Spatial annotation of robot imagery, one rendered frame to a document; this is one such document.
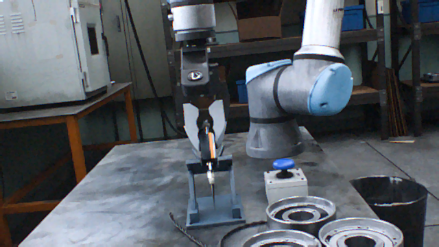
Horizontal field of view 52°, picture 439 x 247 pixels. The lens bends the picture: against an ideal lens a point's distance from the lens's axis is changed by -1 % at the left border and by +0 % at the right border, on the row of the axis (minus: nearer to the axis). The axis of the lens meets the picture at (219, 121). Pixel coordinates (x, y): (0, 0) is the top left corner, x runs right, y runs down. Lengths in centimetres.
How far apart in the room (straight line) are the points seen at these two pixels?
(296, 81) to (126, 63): 352
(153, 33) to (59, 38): 173
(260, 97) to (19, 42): 202
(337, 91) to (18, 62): 221
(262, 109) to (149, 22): 337
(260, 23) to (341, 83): 306
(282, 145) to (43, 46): 198
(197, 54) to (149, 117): 396
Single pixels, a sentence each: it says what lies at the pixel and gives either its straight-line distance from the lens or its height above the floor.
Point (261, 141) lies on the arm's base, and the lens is 111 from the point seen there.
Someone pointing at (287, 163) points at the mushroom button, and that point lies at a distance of 82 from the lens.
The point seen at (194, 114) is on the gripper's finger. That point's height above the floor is 98.
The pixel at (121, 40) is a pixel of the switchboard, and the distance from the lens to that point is 445.
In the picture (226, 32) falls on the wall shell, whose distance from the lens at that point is 457.
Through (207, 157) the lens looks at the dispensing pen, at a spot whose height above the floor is 91.
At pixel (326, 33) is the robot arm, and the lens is 104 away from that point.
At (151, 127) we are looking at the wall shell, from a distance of 474.
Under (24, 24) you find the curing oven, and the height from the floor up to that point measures 128.
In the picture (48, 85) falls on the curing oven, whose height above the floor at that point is 92.
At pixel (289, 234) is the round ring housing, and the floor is 84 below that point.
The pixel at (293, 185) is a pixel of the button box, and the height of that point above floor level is 84.
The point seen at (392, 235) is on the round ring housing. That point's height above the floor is 83.
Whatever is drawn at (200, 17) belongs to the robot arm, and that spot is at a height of 114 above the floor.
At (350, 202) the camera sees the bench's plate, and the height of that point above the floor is 80.
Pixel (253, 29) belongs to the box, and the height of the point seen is 111.
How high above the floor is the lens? 112
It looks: 11 degrees down
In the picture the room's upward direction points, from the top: 6 degrees counter-clockwise
